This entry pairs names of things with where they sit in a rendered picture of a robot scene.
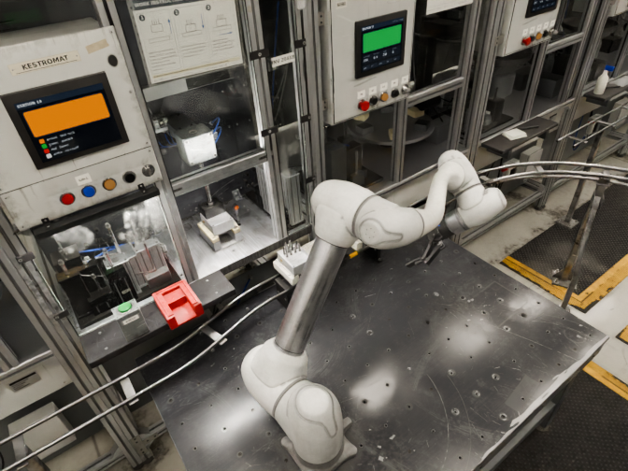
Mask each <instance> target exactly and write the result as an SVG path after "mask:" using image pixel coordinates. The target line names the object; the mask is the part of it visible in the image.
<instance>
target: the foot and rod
mask: <svg viewBox="0 0 628 471"><path fill-rule="evenodd" d="M204 188H205V192H206V196H207V201H206V202H204V203H202V204H200V205H199V208H200V212H201V214H202V215H203V216H204V217H205V218H206V219H207V220H208V219H210V218H213V217H215V216H217V215H220V214H222V213H223V212H225V210H224V206H223V202H222V201H221V200H219V199H218V198H217V197H216V198H213V199H212V197H211V193H210V189H209V186H208V185H206V186H204Z"/></svg>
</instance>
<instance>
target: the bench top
mask: <svg viewBox="0 0 628 471"><path fill-rule="evenodd" d="M429 241H430V240H429V238H428V235H427V234H426V235H424V236H422V237H421V238H420V239H418V240H416V241H414V242H412V243H410V244H408V245H406V246H404V247H400V248H396V249H390V250H380V259H382V262H381V263H378V262H376V261H375V260H374V259H372V258H371V257H370V256H368V255H367V254H366V253H364V252H363V251H362V252H361V253H359V254H358V255H356V256H354V257H352V258H350V259H348V260H347V264H346V265H345V266H343V267H341V268H339V269H338V271H337V274H336V276H335V280H334V282H333V285H332V287H331V289H330V292H329V293H328V295H327V298H326V300H325V302H324V305H323V307H322V310H321V313H320V316H319V317H318V319H317V322H316V324H315V326H314V329H313V331H312V334H311V336H310V338H309V340H308V342H307V346H306V348H305V351H306V353H307V358H308V362H307V379H308V380H309V381H311V382H313V383H318V384H320V385H322V386H324V387H326V388H327V389H329V390H330V391H331V392H332V393H333V394H334V396H335V397H336V399H337V401H338V403H339V404H340V407H341V412H342V418H343V419H345V418H347V417H349V418H350V419H351V422H352V426H351V427H350V428H349V429H348V430H347V431H346V433H345V434H344V436H345V438H347V440H348V441H349V442H350V443H351V444H352V445H354V446H355V447H356V448H357V455H356V456H355V457H353V458H350V459H348V460H347V461H346V462H344V463H343V464H342V465H340V466H339V467H338V468H337V469H336V470H334V471H476V470H477V469H478V468H479V467H480V466H481V465H482V464H483V463H484V462H485V461H486V460H487V459H488V458H489V457H490V456H491V455H492V454H493V453H494V452H495V451H496V450H497V449H498V448H499V447H500V446H501V445H502V444H503V443H504V442H505V441H506V440H507V439H508V438H509V437H510V436H511V435H512V434H513V433H514V432H515V431H516V430H517V429H518V428H519V427H520V426H521V425H523V424H524V423H525V422H526V421H527V420H528V419H529V418H530V417H531V416H532V415H533V414H534V413H535V412H536V411H537V410H538V409H539V408H540V407H541V406H542V405H543V404H544V403H545V402H546V401H547V400H548V399H549V398H550V397H551V396H552V395H553V394H554V393H555V392H556V391H557V390H558V389H559V388H560V387H561V386H562V385H563V384H564V383H565V382H566V381H567V380H568V379H569V378H570V377H571V376H572V375H574V374H575V373H576V372H577V371H578V370H579V369H580V368H581V367H582V366H583V365H584V364H585V363H586V362H587V361H588V360H589V359H590V358H591V357H592V356H593V355H594V354H595V353H596V352H597V351H598V350H599V349H600V348H601V347H602V346H603V345H604V344H605V343H606V342H607V341H608V340H609V336H608V335H606V334H604V333H603V332H601V331H599V330H598V329H596V328H595V327H593V326H591V325H590V324H588V323H587V322H585V321H583V320H582V319H580V318H578V317H577V316H575V315H573V314H572V313H570V312H569V311H567V310H565V309H563V308H562V307H560V306H558V305H556V304H555V303H553V302H551V301H550V300H549V299H547V298H546V297H544V296H542V295H540V294H539V293H537V292H535V291H534V290H532V289H530V288H529V287H527V286H525V285H524V284H522V283H520V282H519V281H517V280H515V279H514V278H512V277H510V276H509V275H507V274H505V273H504V272H502V271H501V270H499V269H498V268H496V267H494V266H493V265H491V264H489V263H487V262H485V261H484V260H482V259H480V258H479V257H478V256H477V255H475V254H473V253H472V252H470V251H468V250H466V249H464V248H463V247H461V246H459V245H458V244H456V243H455V242H453V241H451V240H450V239H448V238H446V239H444V240H443V241H442V242H443V244H444V245H445V246H446V247H445V248H444V249H443V250H442V251H440V252H439V253H438V255H437V256H436V257H435V258H434V260H433V261H432V262H431V263H430V264H429V265H427V264H425V263H422V264H419V265H413V266H411V267H410V268H409V267H407V266H406V264H407V263H409V262H410V261H412V260H414V259H416V258H418V257H420V256H421V257H422V255H423V254H424V253H425V251H426V249H427V247H428V245H429ZM473 262H476V264H473ZM277 294H278V293H277V287H276V284H275V285H273V286H271V287H269V288H268V289H266V290H264V291H262V292H260V293H257V294H255V295H254V296H252V297H251V298H249V299H247V300H245V301H243V302H241V303H240V304H238V305H236V306H234V307H231V308H229V309H227V310H225V311H224V312H222V314H221V315H219V316H218V317H217V318H216V319H215V320H213V321H212V322H211V323H209V324H208V325H207V326H209V327H210V328H212V329H213V330H214V331H216V332H217V333H219V334H220V335H223V334H224V333H225V332H227V331H228V330H229V329H230V328H231V327H232V326H234V325H235V324H236V323H237V322H238V321H240V320H241V319H242V318H243V317H245V316H246V315H247V314H248V313H250V312H251V311H252V310H253V309H255V308H256V307H257V306H259V305H260V304H262V303H263V302H265V301H266V300H268V299H270V298H272V297H273V296H275V295H277ZM461 296H464V299H462V298H461ZM286 310H287V309H286V308H285V307H284V306H283V305H282V304H281V303H280V302H279V301H278V300H277V299H276V300H274V301H272V302H270V303H269V304H267V305H265V306H264V307H262V308H260V309H259V310H258V311H256V312H255V313H254V314H252V315H251V316H250V317H248V318H247V319H246V320H245V321H243V322H242V323H241V324H240V325H239V326H237V327H236V328H235V330H234V331H233V332H231V333H230V334H229V335H228V336H227V337H226V339H227V341H225V342H224V343H223V344H222V345H220V344H217V345H216V346H215V347H214V348H213V349H211V350H210V351H209V352H208V353H206V354H205V355H204V356H203V357H201V358H200V359H199V360H197V361H196V362H195V363H194V364H192V365H190V366H189V367H188V368H186V369H185V370H183V371H182V372H180V373H179V374H177V375H176V376H174V377H172V378H171V379H169V380H168V381H166V382H164V383H162V384H161V385H159V386H157V387H155V388H154V389H152V390H150V391H149V392H150V395H151V397H152V399H153V401H154V403H155V406H156V407H157V409H158V411H159V413H160V415H161V417H162V419H163V421H164V425H165V427H166V429H167V431H168V433H169V434H170V436H171V438H172V441H173V443H174V445H175V447H176V449H177V451H178V454H179V456H180V459H181V461H182V462H183V464H184V466H185V468H186V470H187V471H301V469H300V468H299V466H298V465H297V463H296V462H295V460H294V459H293V457H292V456H291V454H290V453H289V452H288V451H287V450H286V449H284V448H283V447H282V446H281V439H282V438H283V437H284V436H287V435H286V433H285V432H284V431H283V429H282V428H281V426H280V425H279V424H278V422H277V421H276V420H275V419H274V418H273V417H272V416H271V415H270V414H269V413H267V412H266V411H265V410H264V409H263V408H262V407H261V406H260V405H259V403H258V402H257V401H256V400H255V399H254V398H253V396H252V395H251V394H250V392H249V391H248V389H247V387H246V385H245V383H244V381H243V378H242V374H241V366H242V363H243V360H244V358H245V357H246V355H247V354H248V353H249V352H250V351H251V350H252V349H253V348H255V347H257V346H260V345H263V344H264V343H265V342H266V341H267V340H269V339H271V338H273V337H276V335H277V333H278V329H279V327H280V325H281V323H282V320H283V318H284V315H285V313H286ZM522 313H523V314H525V317H523V316H522V315H521V314H522ZM426 321H429V322H430V323H429V324H427V323H426ZM214 342H215V340H213V339H212V338H211V337H209V336H208V335H206V334H205V333H203V332H202V331H200V332H198V333H197V334H196V335H194V336H193V337H192V338H191V339H189V340H188V341H187V342H185V343H184V344H183V345H181V346H180V347H178V348H177V349H175V350H174V351H172V352H171V353H169V354H167V355H166V356H164V357H163V358H162V359H160V360H158V361H156V362H155V363H153V364H150V365H148V366H146V367H145V368H143V369H141V370H139V372H140V374H141V376H142V378H143V379H144V381H145V383H146V385H147V388H148V387H149V386H150V385H152V384H154V383H155V382H157V381H159V380H161V379H162V378H165V377H167V376H168V375H170V374H172V373H173V372H175V371H176V370H178V369H180V368H181V367H182V366H183V365H185V364H186V363H188V362H189V361H191V360H192V359H193V358H195V357H196V356H197V355H199V354H200V353H201V352H202V351H204V350H205V349H206V348H208V347H209V346H210V345H211V344H212V343H214Z"/></svg>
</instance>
